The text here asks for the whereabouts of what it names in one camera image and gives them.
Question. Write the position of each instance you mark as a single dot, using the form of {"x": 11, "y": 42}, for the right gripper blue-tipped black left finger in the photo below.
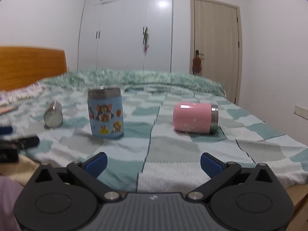
{"x": 86, "y": 174}

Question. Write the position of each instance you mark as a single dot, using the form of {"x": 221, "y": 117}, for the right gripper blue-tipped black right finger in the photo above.
{"x": 221, "y": 174}

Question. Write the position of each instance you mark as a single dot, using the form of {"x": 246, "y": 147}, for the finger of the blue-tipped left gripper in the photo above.
{"x": 25, "y": 142}

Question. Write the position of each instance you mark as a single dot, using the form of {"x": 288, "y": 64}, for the tall stainless steel cup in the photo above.
{"x": 53, "y": 117}

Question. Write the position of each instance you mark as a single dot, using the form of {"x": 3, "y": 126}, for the blue cartoon sticker cup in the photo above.
{"x": 106, "y": 112}

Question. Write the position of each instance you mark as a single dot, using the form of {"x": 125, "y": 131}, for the pink steel-rimmed cup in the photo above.
{"x": 199, "y": 118}

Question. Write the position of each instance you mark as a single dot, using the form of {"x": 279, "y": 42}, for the orange flat book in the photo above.
{"x": 5, "y": 110}

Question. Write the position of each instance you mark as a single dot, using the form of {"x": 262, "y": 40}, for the purple floral pillow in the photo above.
{"x": 13, "y": 96}

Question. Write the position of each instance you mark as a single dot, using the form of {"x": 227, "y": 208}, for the checkered green bed blanket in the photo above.
{"x": 151, "y": 156}

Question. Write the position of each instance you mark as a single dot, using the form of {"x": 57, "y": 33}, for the orange wooden headboard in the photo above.
{"x": 21, "y": 66}

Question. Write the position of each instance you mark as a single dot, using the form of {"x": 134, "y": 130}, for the green floral duvet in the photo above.
{"x": 128, "y": 78}

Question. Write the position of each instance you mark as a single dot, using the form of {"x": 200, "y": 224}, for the green hanging ornament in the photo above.
{"x": 145, "y": 39}

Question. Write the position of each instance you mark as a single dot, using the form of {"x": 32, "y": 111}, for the beige wooden door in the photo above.
{"x": 216, "y": 31}

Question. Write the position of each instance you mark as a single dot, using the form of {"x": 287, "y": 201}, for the white built-in wardrobe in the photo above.
{"x": 111, "y": 35}

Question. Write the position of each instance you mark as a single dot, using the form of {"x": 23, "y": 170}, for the white wall socket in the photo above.
{"x": 301, "y": 111}

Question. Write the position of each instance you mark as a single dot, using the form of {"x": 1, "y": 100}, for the black door handle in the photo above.
{"x": 197, "y": 53}

